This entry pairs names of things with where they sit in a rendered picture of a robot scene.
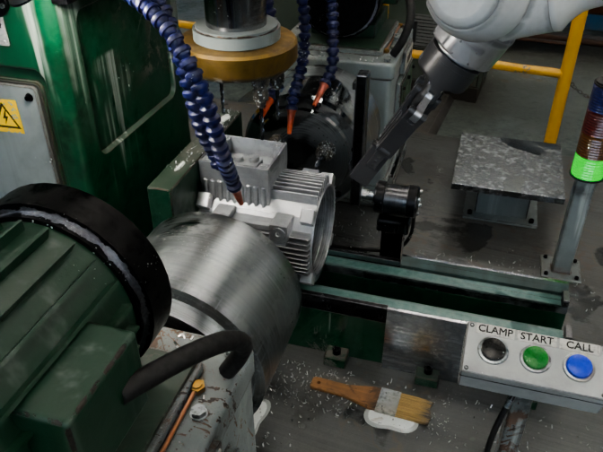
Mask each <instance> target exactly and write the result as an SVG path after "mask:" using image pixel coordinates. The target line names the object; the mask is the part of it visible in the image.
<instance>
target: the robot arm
mask: <svg viewBox="0 0 603 452"><path fill-rule="evenodd" d="M426 5H427V8H428V10H429V12H430V15H431V16H432V17H433V19H434V21H435V22H436V23H437V25H436V28H435V30H434V32H433V33H434V37H433V39H432V40H431V41H430V43H429V44H428V45H427V47H426V48H425V49H424V51H423V52H422V54H421V55H420V56H419V58H418V64H419V66H420V68H421V70H422V71H423V73H424V74H423V75H420V76H419V77H418V78H417V80H416V81H415V84H414V87H413V89H412V90H411V91H410V92H409V93H408V94H407V96H406V98H405V100H404V102H403V103H402V105H401V106H400V107H399V109H398V111H397V112H396V113H395V115H394V116H393V118H392V119H391V120H390V121H389V122H388V124H387V125H385V126H384V130H383V131H384V132H383V133H382V134H380V137H379V139H380V140H379V139H376V140H375V139H373V141H372V142H371V147H370V148H369V150H368V151H367V152H366V153H365V154H364V156H363V157H362V158H361V159H360V160H359V162H358V163H357V164H356V166H355V167H354V168H353V170H352V171H351V174H350V177H351V178H352V179H354V180H355V181H357V182H358V183H360V184H361V185H363V186H364V187H367V185H368V184H369V183H370V182H371V180H372V179H373V178H374V176H375V175H376V174H377V173H378V171H379V170H380V169H381V168H382V166H383V165H384V164H385V163H386V161H387V160H388V159H391V158H392V157H393V156H394V154H395V153H396V152H397V150H398V149H399V148H400V147H401V146H402V145H403V144H404V143H405V141H406V140H407V139H408V138H409V137H410V136H411V135H412V133H413V132H414V131H415V130H416V129H417V128H418V127H419V126H420V125H421V124H422V123H424V122H425V121H426V120H427V118H428V114H429V113H430V112H431V111H432V110H434V109H436V108H437V106H438V105H439V104H440V103H441V96H442V94H443V93H444V92H445V91H450V92H451V93H455V94H460V93H463V92H464V91H465V90H466V89H467V88H468V86H469V85H470V84H471V83H472V82H473V81H474V80H475V79H476V78H477V77H478V75H479V74H480V73H481V72H487V71H489V70H490V69H491V68H492V67H493V66H494V64H495V63H496V62H497V61H498V60H499V59H500V57H501V56H502V55H503V54H504V52H505V51H506V50H507V49H508V48H509V47H510V46H511V45H512V44H513V43H514V42H515V39H520V38H525V37H530V36H535V35H540V34H545V33H551V32H557V31H562V30H563V29H564V28H565V27H566V26H567V24H568V23H569V22H570V21H572V20H573V19H574V18H575V17H576V16H578V15H579V14H581V13H583V12H586V11H588V10H589V9H593V8H597V7H601V6H603V0H427V1H426Z"/></svg>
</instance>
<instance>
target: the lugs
mask: <svg viewBox="0 0 603 452"><path fill-rule="evenodd" d="M321 174H328V175H329V183H330V184H331V185H332V186H333V187H334V185H335V180H336V177H335V175H334V174H333V173H327V172H321ZM212 203H213V195H212V194H210V193H206V192H200V191H199V192H198V194H197V200H196V206H197V207H198V208H201V209H206V210H211V208H212ZM316 216H317V212H316V211H315V210H313V209H308V208H302V209H301V216H300V220H299V223H300V224H301V225H304V226H310V227H314V225H315V221H316ZM315 278H316V275H315V274H314V273H310V275H309V276H303V275H301V276H300V280H299V282H300V283H302V284H306V285H310V286H314V283H315Z"/></svg>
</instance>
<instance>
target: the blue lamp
mask: <svg viewBox="0 0 603 452"><path fill-rule="evenodd" d="M588 109H589V110H591V111H592V112H594V113H596V114H600V115H603V89H600V88H599V87H598V86H597V85H596V84H595V83H593V89H592V92H591V95H590V100H589V105H588Z"/></svg>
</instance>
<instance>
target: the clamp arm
mask: <svg viewBox="0 0 603 452"><path fill-rule="evenodd" d="M370 80H371V71H370V70H362V69H361V70H359V72H358V73H357V75H356V79H354V82H353V90H355V98H354V134H353V153H352V159H351V161H350V163H349V167H348V170H353V168H354V167H355V166H356V164H357V163H358V162H359V160H360V159H361V158H362V157H363V156H364V154H365V153H366V139H367V125H368V110H369V96H370ZM366 189H367V188H364V186H363V185H361V184H360V183H358V182H357V181H355V180H354V179H352V178H351V189H350V205H355V206H360V204H361V202H362V200H365V199H363V198H362V197H364V198H365V197H366V195H365V194H362V192H364V193H366V191H367V190H366Z"/></svg>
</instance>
